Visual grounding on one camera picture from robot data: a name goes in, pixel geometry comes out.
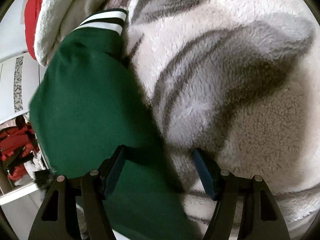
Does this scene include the green white varsity jacket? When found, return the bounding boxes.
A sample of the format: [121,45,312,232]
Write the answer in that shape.
[29,8,199,239]

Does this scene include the hanging red clothes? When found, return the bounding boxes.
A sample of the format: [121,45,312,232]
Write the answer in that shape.
[1,115,39,181]

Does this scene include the white drawer shelf unit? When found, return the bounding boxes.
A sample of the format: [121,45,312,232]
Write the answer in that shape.
[1,175,44,239]

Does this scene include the white wardrobe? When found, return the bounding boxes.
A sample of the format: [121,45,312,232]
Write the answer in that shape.
[1,0,46,124]

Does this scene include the floral plush bed blanket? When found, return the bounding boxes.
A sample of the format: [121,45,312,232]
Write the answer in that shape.
[107,0,319,239]

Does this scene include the folded white fleece blanket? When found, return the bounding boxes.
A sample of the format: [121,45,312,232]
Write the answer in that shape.
[34,0,107,67]

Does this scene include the red duvet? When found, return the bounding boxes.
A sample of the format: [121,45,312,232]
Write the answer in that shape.
[24,0,43,60]

